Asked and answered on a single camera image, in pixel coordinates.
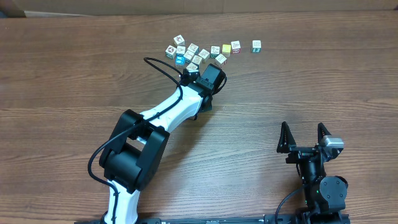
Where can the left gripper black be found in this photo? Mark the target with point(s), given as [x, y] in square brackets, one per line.
[210, 104]

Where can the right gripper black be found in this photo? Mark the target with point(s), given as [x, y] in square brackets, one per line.
[300, 153]

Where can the white block green side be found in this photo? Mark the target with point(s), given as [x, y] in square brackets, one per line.
[192, 66]

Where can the white block butterfly picture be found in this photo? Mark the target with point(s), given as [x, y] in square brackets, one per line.
[197, 60]

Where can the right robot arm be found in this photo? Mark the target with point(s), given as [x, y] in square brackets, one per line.
[324, 195]

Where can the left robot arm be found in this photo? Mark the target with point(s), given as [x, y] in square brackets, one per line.
[132, 155]

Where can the white block red side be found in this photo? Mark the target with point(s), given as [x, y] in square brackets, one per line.
[221, 60]

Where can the white block tilted centre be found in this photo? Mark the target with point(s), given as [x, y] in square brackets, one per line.
[204, 54]

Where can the white block green letters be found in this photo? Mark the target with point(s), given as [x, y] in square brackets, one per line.
[215, 51]

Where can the white block teal side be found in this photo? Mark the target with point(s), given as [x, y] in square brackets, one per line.
[188, 56]

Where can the yellow block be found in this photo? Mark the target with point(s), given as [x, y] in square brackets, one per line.
[226, 50]

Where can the white block green grid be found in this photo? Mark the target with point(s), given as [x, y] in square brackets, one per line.
[193, 48]

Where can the white block red bottom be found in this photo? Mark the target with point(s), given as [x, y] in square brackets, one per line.
[235, 47]

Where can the white block behind blue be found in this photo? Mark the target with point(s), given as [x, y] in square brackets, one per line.
[180, 50]

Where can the block red circle green side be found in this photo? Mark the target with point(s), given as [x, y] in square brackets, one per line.
[171, 52]

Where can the block with red picture top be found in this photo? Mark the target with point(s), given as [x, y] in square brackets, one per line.
[179, 40]

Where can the white block teal far right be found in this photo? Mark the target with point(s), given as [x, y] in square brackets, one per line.
[256, 46]

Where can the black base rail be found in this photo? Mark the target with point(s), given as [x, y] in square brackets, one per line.
[266, 219]

